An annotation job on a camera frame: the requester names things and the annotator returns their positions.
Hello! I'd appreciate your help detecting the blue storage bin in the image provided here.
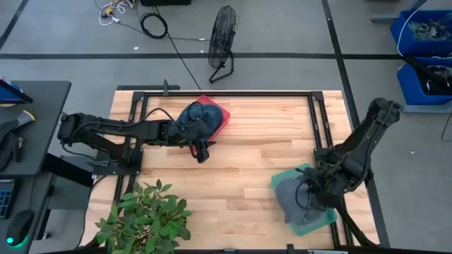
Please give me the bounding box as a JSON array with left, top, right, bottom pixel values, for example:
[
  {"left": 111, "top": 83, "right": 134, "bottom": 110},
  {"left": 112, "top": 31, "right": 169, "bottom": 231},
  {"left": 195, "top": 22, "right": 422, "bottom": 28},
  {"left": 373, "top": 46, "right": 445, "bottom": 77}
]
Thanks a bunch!
[
  {"left": 396, "top": 57, "right": 452, "bottom": 106},
  {"left": 389, "top": 9, "right": 452, "bottom": 58}
]

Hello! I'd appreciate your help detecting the coiled black cable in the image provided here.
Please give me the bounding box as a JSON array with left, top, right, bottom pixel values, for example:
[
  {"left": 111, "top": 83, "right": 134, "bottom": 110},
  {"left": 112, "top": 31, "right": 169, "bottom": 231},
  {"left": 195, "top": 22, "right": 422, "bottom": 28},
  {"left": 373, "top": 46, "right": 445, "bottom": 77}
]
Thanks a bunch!
[{"left": 140, "top": 12, "right": 169, "bottom": 40}]

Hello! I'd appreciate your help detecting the black floor fan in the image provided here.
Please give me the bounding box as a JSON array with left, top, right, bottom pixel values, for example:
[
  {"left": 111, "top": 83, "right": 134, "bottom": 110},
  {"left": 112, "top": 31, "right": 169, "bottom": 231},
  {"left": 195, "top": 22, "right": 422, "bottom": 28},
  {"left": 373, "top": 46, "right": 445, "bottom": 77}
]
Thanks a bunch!
[{"left": 207, "top": 5, "right": 240, "bottom": 85}]

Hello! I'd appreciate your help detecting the pink plastic bin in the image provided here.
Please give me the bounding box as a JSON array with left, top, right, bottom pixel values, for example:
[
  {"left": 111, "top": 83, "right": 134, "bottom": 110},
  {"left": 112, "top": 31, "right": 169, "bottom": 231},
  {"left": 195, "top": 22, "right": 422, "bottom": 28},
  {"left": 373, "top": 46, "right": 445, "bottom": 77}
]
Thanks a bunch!
[{"left": 186, "top": 95, "right": 232, "bottom": 157}]

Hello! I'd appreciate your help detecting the green potted plant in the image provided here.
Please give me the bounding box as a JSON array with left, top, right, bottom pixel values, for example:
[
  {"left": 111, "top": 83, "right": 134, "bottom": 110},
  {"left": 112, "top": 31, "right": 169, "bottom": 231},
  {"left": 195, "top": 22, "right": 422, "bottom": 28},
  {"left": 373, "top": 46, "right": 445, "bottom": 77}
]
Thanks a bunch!
[{"left": 94, "top": 179, "right": 194, "bottom": 254}]

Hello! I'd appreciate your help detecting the teal plastic bin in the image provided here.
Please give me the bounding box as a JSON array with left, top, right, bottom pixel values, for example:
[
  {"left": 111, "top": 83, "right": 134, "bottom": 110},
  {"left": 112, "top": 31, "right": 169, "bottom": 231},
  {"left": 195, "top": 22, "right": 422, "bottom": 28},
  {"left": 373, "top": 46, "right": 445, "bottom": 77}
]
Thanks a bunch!
[{"left": 270, "top": 162, "right": 338, "bottom": 237}]

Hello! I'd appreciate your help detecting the black side desk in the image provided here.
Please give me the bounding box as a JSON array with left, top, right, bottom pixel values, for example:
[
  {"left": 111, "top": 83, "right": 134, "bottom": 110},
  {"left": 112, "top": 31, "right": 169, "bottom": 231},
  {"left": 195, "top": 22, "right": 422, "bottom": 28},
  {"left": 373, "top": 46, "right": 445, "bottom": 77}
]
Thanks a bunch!
[{"left": 0, "top": 80, "right": 72, "bottom": 177}]

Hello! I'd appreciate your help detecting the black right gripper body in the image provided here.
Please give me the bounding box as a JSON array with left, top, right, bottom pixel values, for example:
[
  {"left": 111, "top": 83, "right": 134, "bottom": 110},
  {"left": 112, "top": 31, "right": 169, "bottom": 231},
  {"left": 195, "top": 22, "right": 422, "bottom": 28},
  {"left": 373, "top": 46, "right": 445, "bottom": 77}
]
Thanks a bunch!
[{"left": 295, "top": 165, "right": 340, "bottom": 210}]

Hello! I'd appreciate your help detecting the black computer mouse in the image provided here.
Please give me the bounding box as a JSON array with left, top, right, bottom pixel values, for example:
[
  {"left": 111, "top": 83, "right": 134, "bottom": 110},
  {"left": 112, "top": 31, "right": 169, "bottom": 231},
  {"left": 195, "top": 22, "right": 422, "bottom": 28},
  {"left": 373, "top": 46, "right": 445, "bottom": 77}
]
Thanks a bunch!
[{"left": 6, "top": 210, "right": 35, "bottom": 247}]

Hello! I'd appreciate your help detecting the grey hat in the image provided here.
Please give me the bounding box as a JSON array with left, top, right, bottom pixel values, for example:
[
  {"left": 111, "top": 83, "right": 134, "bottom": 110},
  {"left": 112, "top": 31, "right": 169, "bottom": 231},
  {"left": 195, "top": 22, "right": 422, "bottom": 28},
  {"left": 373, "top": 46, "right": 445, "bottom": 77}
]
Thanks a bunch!
[{"left": 275, "top": 177, "right": 328, "bottom": 227}]

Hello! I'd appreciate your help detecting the black box on floor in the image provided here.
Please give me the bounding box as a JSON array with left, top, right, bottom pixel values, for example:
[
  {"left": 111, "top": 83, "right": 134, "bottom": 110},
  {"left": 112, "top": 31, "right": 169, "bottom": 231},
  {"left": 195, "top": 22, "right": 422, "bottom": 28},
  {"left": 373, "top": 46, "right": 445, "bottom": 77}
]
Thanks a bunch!
[{"left": 140, "top": 0, "right": 192, "bottom": 7}]

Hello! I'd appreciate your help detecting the dark cloth on desk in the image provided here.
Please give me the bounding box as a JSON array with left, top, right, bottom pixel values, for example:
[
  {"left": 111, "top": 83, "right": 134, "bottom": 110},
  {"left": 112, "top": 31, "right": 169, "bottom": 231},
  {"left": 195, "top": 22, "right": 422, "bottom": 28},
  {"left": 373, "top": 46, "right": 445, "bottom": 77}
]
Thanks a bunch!
[{"left": 0, "top": 110, "right": 36, "bottom": 172}]

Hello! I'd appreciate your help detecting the white cable bundle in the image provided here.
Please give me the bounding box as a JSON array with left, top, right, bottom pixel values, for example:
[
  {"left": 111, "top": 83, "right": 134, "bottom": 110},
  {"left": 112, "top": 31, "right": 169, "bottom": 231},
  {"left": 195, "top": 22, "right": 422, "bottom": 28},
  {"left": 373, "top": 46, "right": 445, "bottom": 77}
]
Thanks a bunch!
[{"left": 94, "top": 0, "right": 137, "bottom": 27}]

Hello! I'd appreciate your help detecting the black metal table frame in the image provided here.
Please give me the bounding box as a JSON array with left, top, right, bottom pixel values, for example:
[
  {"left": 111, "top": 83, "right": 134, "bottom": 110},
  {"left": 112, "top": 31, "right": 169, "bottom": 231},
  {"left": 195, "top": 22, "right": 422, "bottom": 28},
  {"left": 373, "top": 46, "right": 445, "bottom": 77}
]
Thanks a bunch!
[{"left": 115, "top": 90, "right": 356, "bottom": 252}]

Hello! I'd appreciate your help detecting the dark blue hat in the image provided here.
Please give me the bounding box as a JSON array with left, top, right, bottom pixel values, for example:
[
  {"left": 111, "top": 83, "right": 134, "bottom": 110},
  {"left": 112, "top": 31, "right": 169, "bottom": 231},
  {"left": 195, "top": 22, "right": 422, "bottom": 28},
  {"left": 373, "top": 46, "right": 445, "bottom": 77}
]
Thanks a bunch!
[{"left": 175, "top": 102, "right": 225, "bottom": 141}]

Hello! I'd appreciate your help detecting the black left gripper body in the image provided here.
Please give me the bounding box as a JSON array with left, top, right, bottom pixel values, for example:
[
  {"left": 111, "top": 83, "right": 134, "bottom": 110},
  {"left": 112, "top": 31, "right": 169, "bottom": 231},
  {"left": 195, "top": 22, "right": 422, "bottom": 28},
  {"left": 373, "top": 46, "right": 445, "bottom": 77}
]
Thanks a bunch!
[{"left": 171, "top": 119, "right": 211, "bottom": 145}]

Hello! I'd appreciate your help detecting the long white cable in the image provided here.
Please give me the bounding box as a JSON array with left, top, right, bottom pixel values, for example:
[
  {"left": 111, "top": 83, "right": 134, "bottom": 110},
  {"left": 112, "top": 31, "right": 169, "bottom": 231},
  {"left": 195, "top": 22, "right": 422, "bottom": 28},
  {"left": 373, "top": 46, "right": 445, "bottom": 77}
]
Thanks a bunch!
[{"left": 396, "top": 0, "right": 431, "bottom": 56}]

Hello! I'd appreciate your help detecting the black keyboard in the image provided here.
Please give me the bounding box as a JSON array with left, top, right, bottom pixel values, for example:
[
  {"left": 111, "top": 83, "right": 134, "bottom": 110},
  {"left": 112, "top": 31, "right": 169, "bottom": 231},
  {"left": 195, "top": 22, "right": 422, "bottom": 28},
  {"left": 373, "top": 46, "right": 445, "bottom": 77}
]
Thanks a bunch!
[{"left": 0, "top": 179, "right": 16, "bottom": 220}]

